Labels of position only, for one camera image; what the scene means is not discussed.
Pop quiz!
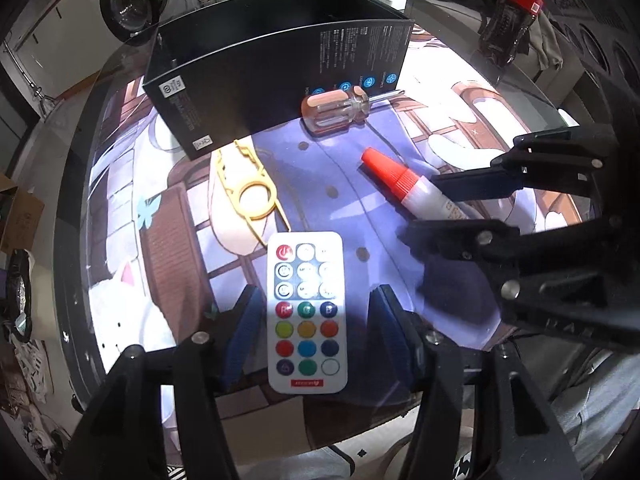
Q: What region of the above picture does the cardboard box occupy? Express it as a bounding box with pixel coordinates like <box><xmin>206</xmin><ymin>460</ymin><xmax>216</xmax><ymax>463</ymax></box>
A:
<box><xmin>0</xmin><ymin>174</ymin><xmax>43</xmax><ymax>256</ymax></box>

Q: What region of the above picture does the cola bottle red label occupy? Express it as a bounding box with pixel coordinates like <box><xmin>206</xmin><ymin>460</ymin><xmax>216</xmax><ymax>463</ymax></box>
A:
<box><xmin>480</xmin><ymin>0</ymin><xmax>542</xmax><ymax>68</ymax></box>

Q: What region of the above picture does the yellow plastic tool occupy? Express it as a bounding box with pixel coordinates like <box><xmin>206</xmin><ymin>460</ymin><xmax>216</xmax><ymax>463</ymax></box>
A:
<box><xmin>207</xmin><ymin>138</ymin><xmax>291</xmax><ymax>256</ymax></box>

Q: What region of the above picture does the glue tube with orange cap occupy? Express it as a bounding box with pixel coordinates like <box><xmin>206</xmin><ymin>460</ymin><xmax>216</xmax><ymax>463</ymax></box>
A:
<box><xmin>361</xmin><ymin>148</ymin><xmax>482</xmax><ymax>221</ymax></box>

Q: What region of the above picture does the printed desk mat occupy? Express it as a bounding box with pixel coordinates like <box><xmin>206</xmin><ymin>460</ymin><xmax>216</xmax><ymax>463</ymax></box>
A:
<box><xmin>84</xmin><ymin>34</ymin><xmax>601</xmax><ymax>451</ymax></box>

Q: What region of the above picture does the white remote with coloured buttons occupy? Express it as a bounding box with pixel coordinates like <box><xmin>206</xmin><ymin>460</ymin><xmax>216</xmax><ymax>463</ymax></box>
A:
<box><xmin>266</xmin><ymin>232</ymin><xmax>348</xmax><ymax>396</ymax></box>

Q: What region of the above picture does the orange handled screwdriver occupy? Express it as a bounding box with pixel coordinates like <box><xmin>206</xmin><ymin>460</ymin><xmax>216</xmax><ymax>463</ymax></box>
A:
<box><xmin>300</xmin><ymin>86</ymin><xmax>405</xmax><ymax>136</ymax></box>

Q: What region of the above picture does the black storage box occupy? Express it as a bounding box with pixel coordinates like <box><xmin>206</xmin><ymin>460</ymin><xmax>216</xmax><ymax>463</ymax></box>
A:
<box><xmin>144</xmin><ymin>0</ymin><xmax>413</xmax><ymax>158</ymax></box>

